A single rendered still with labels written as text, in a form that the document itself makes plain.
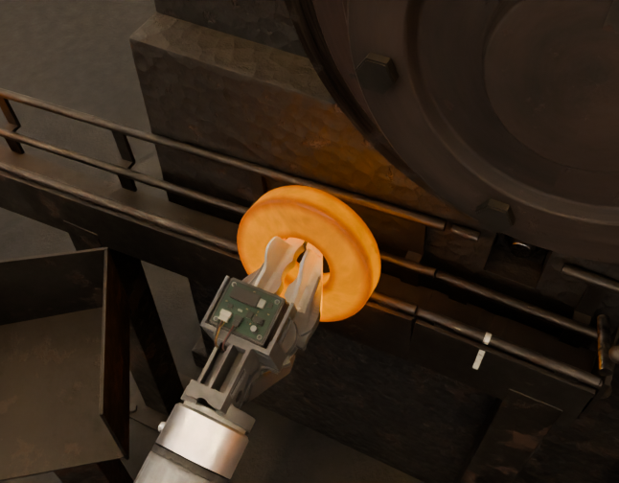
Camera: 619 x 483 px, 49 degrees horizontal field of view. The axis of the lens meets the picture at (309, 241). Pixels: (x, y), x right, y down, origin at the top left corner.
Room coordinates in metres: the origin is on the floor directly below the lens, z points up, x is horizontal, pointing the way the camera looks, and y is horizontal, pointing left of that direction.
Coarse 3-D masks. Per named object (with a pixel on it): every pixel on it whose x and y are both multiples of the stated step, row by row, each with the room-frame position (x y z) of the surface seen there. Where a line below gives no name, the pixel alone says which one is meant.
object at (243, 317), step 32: (224, 288) 0.35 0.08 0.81; (256, 288) 0.35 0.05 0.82; (224, 320) 0.32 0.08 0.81; (256, 320) 0.31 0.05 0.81; (288, 320) 0.32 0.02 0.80; (224, 352) 0.30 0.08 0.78; (256, 352) 0.29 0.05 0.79; (288, 352) 0.32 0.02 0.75; (192, 384) 0.26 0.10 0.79; (224, 384) 0.27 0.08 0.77; (224, 416) 0.24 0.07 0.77
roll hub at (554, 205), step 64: (384, 0) 0.33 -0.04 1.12; (448, 0) 0.32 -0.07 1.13; (512, 0) 0.29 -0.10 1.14; (576, 0) 0.28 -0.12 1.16; (448, 64) 0.32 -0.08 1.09; (512, 64) 0.29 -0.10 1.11; (576, 64) 0.27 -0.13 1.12; (384, 128) 0.32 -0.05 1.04; (448, 128) 0.31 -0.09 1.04; (512, 128) 0.28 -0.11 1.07; (576, 128) 0.27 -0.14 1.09; (448, 192) 0.30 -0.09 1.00; (512, 192) 0.29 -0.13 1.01; (576, 192) 0.28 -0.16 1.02; (576, 256) 0.26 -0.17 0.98
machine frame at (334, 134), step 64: (192, 0) 0.67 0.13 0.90; (256, 0) 0.64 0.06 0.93; (192, 64) 0.61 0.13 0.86; (256, 64) 0.60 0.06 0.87; (192, 128) 0.62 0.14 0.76; (256, 128) 0.58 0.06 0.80; (320, 128) 0.54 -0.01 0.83; (384, 192) 0.51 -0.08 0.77; (448, 256) 0.47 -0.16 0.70; (512, 256) 0.47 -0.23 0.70; (320, 384) 0.54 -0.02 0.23; (384, 384) 0.49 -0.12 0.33; (448, 384) 0.45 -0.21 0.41; (384, 448) 0.48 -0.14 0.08; (448, 448) 0.43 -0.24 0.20; (576, 448) 0.36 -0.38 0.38
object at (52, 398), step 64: (64, 256) 0.46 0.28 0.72; (0, 320) 0.44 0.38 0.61; (64, 320) 0.44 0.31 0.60; (128, 320) 0.44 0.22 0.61; (0, 384) 0.36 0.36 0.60; (64, 384) 0.35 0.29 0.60; (128, 384) 0.35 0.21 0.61; (0, 448) 0.28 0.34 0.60; (64, 448) 0.28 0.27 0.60; (128, 448) 0.28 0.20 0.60
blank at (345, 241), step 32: (288, 192) 0.46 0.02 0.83; (320, 192) 0.45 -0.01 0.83; (256, 224) 0.45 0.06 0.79; (288, 224) 0.43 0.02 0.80; (320, 224) 0.42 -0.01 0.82; (352, 224) 0.42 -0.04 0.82; (256, 256) 0.44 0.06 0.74; (352, 256) 0.40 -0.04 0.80; (352, 288) 0.39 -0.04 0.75; (320, 320) 0.39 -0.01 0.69
